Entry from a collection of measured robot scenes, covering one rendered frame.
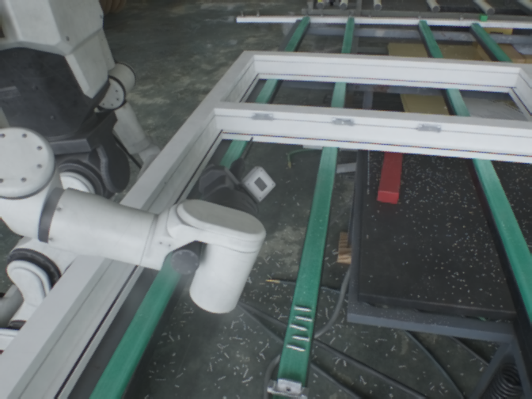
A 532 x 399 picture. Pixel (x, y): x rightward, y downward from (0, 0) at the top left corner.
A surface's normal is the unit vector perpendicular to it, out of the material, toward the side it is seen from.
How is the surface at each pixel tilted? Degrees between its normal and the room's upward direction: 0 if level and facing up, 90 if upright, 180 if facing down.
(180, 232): 80
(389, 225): 0
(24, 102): 100
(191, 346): 0
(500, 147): 90
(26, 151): 39
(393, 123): 90
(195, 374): 0
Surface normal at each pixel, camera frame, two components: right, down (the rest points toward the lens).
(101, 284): 0.98, 0.10
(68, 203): 0.37, -0.54
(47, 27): 0.69, 0.26
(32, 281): -0.11, 0.60
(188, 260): 0.07, 0.42
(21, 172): 0.34, -0.33
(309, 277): -0.04, -0.80
